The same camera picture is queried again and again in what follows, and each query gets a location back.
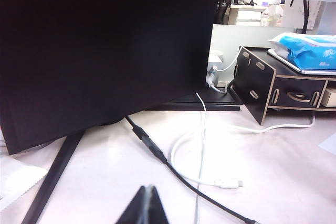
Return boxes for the white desk partition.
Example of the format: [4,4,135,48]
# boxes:
[211,24,297,88]

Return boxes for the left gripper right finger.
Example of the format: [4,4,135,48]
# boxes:
[144,185,169,224]

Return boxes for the white adapter plug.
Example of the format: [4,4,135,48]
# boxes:
[207,50,225,65]

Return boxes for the blue wet wipes pack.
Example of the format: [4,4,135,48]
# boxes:
[267,31,336,69]

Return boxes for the large black monitor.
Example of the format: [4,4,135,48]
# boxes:
[0,0,221,156]

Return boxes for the thick white charging cable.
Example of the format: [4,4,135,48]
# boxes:
[170,108,316,190]

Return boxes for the white paper with serrated edge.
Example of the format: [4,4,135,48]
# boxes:
[0,153,49,209]

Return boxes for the black monitor base frame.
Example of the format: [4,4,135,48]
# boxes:
[20,91,241,224]

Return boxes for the white plastic bottle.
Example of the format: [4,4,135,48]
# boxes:
[272,4,285,27]
[259,6,271,27]

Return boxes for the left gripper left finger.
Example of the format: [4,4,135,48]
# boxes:
[115,185,149,224]

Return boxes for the silver grey power plug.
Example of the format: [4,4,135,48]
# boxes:
[205,70,229,94]

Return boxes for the thin silver flat slab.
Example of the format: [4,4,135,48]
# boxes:
[267,49,336,75]

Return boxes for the black cable with inline adapter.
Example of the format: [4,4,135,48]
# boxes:
[124,115,257,224]

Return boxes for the black wooden desk shelf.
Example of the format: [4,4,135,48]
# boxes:
[232,46,336,126]

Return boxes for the cream rectangular box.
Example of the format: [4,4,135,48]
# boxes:
[322,87,336,108]

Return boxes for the white drawer cabinet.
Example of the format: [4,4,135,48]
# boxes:
[228,6,266,26]

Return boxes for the white paper sheet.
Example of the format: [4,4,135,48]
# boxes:
[317,132,336,156]

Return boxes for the black hanging cables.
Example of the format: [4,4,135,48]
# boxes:
[301,0,311,34]

